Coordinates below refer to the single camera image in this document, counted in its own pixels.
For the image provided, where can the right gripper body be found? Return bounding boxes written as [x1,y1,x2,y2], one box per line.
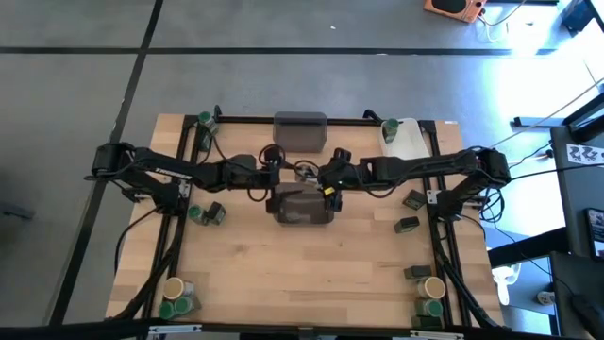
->
[320,146,365,213]

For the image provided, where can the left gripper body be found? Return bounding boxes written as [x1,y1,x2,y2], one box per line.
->
[235,144,285,216]

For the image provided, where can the translucent grey plastic bin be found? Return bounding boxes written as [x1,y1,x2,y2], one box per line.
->
[272,110,328,154]
[266,181,336,228]

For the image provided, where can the white plastic bin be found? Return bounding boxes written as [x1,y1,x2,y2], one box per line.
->
[379,117,431,160]

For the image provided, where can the white plastic floor object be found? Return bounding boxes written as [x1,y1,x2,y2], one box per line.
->
[490,262,523,307]

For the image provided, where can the black floor bar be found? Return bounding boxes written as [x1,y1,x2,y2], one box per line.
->
[512,115,567,129]

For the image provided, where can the black desk leg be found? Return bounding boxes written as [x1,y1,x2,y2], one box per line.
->
[487,226,570,269]

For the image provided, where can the orange box with black disc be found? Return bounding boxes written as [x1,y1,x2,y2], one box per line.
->
[423,0,488,25]

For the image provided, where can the dark grey desk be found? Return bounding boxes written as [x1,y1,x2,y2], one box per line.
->
[549,125,604,340]

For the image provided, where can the black rig crossbar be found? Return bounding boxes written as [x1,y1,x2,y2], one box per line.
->
[0,318,604,340]

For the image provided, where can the paper with black markers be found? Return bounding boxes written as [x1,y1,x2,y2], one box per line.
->
[565,143,604,167]

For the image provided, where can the black desk monitor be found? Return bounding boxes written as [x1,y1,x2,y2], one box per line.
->
[562,92,604,144]

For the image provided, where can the black phone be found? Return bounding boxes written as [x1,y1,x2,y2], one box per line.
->
[583,206,604,260]

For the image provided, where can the blue box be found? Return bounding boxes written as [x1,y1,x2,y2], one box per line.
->
[560,0,596,35]

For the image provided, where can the black aluminium table frame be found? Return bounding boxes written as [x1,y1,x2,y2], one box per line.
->
[106,112,509,332]

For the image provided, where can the black cable bundle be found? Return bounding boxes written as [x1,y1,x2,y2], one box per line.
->
[112,207,190,322]
[433,221,504,331]

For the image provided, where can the silver bracket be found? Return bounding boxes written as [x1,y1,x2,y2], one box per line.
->
[147,323,203,337]
[409,329,466,340]

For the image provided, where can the long white cable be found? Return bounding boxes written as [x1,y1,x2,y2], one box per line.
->
[490,75,604,148]

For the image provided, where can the white floor cable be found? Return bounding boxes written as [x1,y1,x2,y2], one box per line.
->
[475,0,529,43]

